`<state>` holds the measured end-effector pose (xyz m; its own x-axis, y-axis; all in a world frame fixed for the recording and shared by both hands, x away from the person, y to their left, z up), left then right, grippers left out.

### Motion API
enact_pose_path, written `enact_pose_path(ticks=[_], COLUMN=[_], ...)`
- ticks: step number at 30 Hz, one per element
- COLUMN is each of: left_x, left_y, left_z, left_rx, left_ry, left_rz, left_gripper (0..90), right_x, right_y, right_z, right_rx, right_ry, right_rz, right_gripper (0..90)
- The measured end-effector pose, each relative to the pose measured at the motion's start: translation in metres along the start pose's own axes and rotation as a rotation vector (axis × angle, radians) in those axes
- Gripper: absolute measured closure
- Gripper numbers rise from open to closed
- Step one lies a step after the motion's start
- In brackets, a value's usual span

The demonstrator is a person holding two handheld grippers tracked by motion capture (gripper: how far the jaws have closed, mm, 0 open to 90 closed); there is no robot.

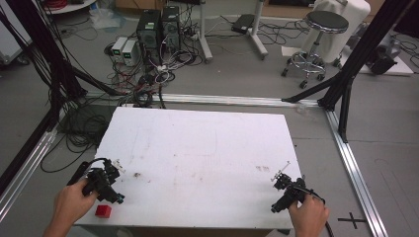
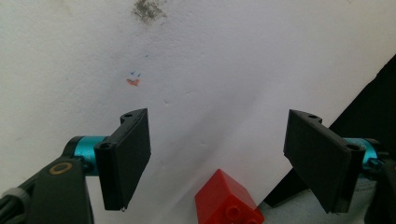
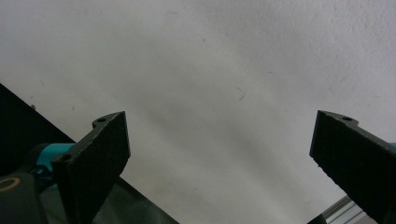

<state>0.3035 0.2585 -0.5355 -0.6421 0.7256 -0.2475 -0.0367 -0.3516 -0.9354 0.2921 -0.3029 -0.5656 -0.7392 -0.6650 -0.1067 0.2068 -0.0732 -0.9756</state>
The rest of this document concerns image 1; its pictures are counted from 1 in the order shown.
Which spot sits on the flat black box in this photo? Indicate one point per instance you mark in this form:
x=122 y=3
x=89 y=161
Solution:
x=243 y=23

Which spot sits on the large black computer tower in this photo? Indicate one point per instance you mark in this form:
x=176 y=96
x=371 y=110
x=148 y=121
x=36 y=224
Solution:
x=149 y=31

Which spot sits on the black round stool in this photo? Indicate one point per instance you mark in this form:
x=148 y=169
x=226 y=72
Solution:
x=326 y=21

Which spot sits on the white power strip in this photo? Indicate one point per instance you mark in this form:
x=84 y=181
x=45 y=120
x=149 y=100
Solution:
x=161 y=68

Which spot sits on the red cube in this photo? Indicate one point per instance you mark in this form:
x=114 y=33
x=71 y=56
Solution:
x=103 y=211

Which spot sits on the clear plastic bag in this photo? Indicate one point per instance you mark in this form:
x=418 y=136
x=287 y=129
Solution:
x=105 y=18

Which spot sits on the white stand leg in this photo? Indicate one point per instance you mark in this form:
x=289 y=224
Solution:
x=205 y=36
x=258 y=36

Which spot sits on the slim black computer tower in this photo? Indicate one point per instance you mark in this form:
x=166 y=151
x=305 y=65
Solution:
x=171 y=28

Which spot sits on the person's left hand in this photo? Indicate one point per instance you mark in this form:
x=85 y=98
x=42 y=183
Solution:
x=70 y=204

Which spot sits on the person's right hand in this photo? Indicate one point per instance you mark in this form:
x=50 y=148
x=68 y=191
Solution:
x=309 y=215

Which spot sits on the dark monitor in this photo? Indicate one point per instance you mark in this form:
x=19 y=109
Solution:
x=408 y=19

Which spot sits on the white panel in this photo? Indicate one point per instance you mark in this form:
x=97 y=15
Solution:
x=13 y=39

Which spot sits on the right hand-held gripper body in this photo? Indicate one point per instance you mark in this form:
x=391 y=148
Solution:
x=290 y=194

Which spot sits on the long aluminium floor rail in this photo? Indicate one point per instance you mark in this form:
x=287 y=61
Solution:
x=230 y=99

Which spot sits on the black device on board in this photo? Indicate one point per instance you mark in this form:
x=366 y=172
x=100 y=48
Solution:
x=382 y=61

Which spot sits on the white floor board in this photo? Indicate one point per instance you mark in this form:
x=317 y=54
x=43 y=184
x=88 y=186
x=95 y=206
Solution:
x=402 y=68

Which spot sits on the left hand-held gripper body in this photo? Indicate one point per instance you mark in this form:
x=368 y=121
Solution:
x=100 y=184

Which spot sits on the white power supply box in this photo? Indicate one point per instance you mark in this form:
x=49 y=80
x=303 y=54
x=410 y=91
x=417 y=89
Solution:
x=130 y=52
x=118 y=46

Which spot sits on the round white table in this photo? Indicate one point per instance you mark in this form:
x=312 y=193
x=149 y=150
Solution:
x=70 y=7

